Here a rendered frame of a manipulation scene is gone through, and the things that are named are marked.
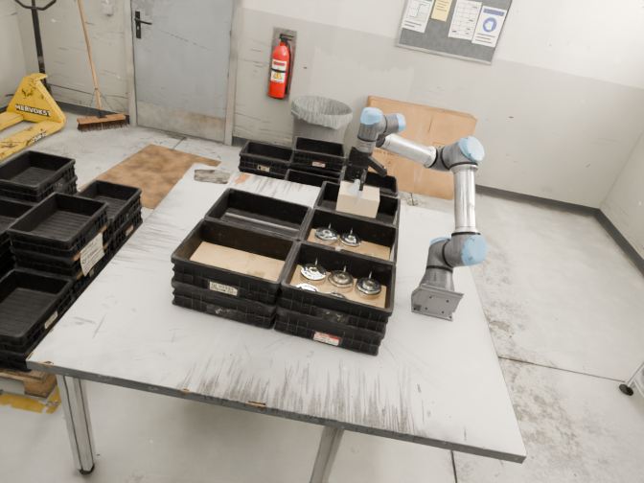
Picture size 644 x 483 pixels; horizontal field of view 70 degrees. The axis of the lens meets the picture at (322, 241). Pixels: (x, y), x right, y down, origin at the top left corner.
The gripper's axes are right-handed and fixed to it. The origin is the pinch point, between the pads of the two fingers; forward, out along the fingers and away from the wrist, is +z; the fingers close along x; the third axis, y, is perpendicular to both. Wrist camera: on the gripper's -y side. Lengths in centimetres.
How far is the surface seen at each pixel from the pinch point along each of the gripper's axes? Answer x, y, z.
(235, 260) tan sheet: 23, 43, 27
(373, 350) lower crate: 47, -14, 37
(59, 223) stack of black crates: -25, 146, 60
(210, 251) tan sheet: 20, 54, 27
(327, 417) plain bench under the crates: 77, 0, 40
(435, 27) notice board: -287, -55, -37
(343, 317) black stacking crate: 47, -1, 24
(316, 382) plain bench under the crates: 64, 4, 40
